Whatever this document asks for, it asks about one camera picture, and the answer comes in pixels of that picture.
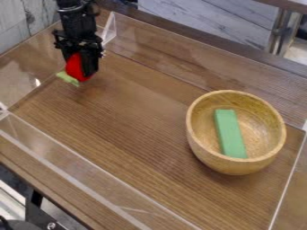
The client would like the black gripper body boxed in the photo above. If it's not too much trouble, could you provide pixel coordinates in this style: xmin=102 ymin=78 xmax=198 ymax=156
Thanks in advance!
xmin=54 ymin=7 xmax=103 ymax=53

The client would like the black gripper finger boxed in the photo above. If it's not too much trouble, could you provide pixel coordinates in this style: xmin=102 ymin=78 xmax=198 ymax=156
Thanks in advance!
xmin=81 ymin=49 xmax=102 ymax=77
xmin=62 ymin=47 xmax=78 ymax=60

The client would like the red plush strawberry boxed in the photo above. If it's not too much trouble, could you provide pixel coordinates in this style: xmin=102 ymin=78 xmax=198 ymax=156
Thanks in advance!
xmin=57 ymin=53 xmax=91 ymax=86

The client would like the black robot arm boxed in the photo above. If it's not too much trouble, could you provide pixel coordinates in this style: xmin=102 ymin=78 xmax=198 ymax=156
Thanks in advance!
xmin=54 ymin=0 xmax=105 ymax=82

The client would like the wooden bowl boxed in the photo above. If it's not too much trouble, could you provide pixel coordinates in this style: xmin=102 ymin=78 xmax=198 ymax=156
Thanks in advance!
xmin=186 ymin=90 xmax=287 ymax=175

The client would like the green rectangular block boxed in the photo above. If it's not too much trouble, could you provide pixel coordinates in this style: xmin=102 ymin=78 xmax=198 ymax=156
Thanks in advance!
xmin=214 ymin=109 xmax=247 ymax=159

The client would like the clear acrylic front barrier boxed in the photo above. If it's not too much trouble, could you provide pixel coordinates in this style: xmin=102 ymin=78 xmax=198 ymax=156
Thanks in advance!
xmin=0 ymin=104 xmax=201 ymax=230

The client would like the metal stand in background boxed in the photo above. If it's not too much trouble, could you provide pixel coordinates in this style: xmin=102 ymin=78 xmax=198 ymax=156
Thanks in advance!
xmin=255 ymin=0 xmax=307 ymax=57

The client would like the clear acrylic corner bracket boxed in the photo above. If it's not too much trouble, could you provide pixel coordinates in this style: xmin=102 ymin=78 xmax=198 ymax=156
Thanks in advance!
xmin=101 ymin=13 xmax=117 ymax=46

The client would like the black table leg mount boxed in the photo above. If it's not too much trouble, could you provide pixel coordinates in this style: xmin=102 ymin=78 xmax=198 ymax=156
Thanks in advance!
xmin=26 ymin=190 xmax=67 ymax=230

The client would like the black cable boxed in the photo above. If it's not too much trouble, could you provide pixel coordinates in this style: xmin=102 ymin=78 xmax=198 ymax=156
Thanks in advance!
xmin=0 ymin=215 xmax=14 ymax=230

